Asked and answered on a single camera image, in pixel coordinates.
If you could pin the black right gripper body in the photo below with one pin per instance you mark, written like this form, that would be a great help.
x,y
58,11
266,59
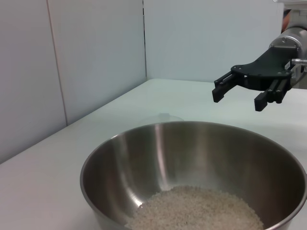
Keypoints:
x,y
268,68

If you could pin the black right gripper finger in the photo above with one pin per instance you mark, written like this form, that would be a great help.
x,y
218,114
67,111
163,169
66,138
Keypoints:
x,y
223,89
274,94

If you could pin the clear plastic measuring cup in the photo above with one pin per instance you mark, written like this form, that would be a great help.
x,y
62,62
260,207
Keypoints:
x,y
168,117

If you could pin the stainless steel mixing bowl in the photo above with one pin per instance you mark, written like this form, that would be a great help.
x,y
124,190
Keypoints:
x,y
168,155

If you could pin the white rice grains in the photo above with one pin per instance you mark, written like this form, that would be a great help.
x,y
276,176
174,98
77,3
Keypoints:
x,y
196,210

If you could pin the white and silver right arm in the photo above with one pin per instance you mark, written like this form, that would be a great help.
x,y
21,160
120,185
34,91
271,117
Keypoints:
x,y
290,38

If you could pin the blurry person in background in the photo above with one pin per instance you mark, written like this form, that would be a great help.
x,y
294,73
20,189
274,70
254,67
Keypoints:
x,y
286,22

